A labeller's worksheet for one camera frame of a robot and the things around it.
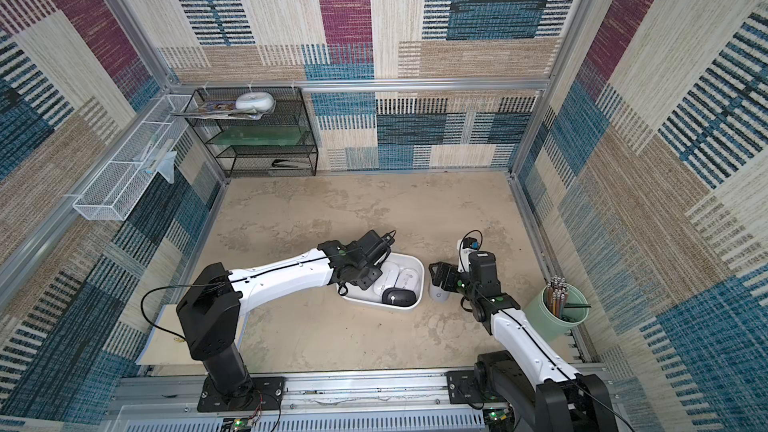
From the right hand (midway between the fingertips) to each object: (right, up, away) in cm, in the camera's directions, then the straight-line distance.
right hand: (441, 264), depth 87 cm
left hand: (-21, 0, 0) cm, 21 cm away
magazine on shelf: (-65, +46, +5) cm, 80 cm away
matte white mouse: (-9, -5, +2) cm, 11 cm away
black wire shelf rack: (-71, +34, +32) cm, 85 cm away
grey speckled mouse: (-1, -9, 0) cm, 9 cm away
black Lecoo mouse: (-12, -9, -2) cm, 15 cm away
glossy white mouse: (-16, -5, +2) cm, 16 cm away
